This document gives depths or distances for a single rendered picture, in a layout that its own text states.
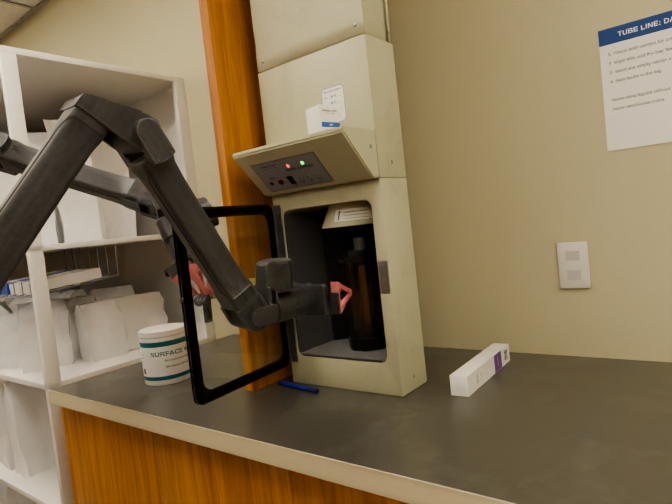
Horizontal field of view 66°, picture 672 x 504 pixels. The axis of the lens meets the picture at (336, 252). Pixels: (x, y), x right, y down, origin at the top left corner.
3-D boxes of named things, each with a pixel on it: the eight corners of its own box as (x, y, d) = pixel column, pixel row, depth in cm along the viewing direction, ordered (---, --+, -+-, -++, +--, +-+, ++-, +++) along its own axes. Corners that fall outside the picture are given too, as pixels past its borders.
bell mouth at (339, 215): (350, 225, 139) (348, 205, 139) (408, 219, 128) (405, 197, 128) (306, 230, 125) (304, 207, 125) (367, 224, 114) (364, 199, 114)
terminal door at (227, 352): (290, 364, 129) (272, 203, 127) (197, 408, 104) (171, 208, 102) (288, 364, 130) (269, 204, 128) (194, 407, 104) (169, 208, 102)
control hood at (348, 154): (271, 196, 129) (266, 155, 129) (380, 177, 109) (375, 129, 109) (235, 197, 120) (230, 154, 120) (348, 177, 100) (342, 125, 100)
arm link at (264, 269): (228, 321, 102) (253, 328, 96) (224, 263, 101) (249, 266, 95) (277, 310, 111) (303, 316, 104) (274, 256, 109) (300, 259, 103)
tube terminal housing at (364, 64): (350, 355, 151) (321, 88, 147) (454, 364, 132) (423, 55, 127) (292, 382, 132) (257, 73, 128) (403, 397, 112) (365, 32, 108)
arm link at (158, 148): (99, 135, 84) (126, 127, 77) (128, 119, 87) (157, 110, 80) (230, 330, 104) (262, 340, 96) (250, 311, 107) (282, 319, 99)
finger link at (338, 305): (332, 277, 119) (305, 284, 112) (357, 276, 115) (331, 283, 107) (335, 306, 119) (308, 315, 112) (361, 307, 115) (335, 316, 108)
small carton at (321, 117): (327, 138, 113) (324, 111, 113) (341, 134, 109) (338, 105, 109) (308, 138, 110) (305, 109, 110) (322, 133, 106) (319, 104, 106)
